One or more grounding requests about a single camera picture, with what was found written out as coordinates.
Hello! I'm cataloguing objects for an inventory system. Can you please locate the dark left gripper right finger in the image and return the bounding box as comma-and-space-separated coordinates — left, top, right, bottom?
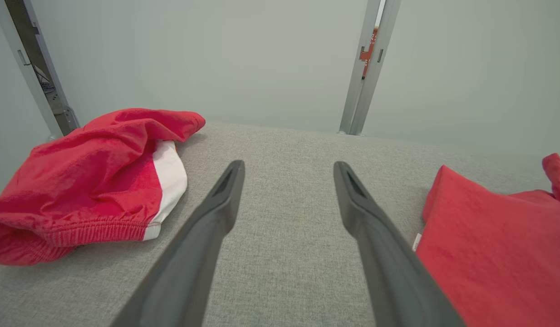
333, 161, 467, 327

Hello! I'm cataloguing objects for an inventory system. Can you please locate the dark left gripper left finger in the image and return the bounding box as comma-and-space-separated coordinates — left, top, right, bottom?
110, 160, 246, 327

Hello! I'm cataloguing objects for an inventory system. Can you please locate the red basketball jersey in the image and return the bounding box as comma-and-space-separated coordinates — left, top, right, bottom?
413, 153, 560, 327

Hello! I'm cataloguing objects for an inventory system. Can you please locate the red shirt with white trim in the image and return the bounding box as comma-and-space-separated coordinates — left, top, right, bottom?
0, 108, 206, 266

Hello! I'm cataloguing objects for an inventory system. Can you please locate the small orange plastic piece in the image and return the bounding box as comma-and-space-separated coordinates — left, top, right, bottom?
359, 26, 379, 79

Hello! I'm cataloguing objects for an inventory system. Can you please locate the grey double partition post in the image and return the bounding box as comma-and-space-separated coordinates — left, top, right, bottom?
339, 0, 402, 136

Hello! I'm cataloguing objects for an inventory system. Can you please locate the grey metal partition frame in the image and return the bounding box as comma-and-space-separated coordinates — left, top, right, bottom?
0, 0, 81, 139

